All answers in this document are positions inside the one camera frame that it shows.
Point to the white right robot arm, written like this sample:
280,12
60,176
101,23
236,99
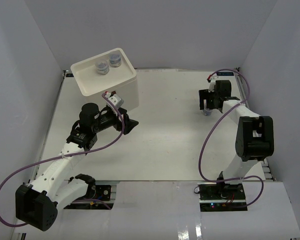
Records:
254,140

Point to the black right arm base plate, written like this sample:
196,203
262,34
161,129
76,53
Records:
226,193

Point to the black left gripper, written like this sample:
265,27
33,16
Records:
129,124

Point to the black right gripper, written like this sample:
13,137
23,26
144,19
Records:
203,96

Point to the clear jar of paper clips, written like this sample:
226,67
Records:
115,59

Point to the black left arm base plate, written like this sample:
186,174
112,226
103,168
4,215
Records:
97,193

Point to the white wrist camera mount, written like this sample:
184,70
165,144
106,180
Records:
115,99
212,83

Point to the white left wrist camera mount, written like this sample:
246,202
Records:
115,99

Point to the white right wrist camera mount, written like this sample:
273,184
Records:
212,83

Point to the blue table label sticker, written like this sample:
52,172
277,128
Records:
224,73

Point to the clear paper clip jar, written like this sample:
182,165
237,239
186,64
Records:
102,67
207,112

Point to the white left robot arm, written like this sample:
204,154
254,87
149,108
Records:
38,203

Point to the white drawer cabinet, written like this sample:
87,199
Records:
123,80

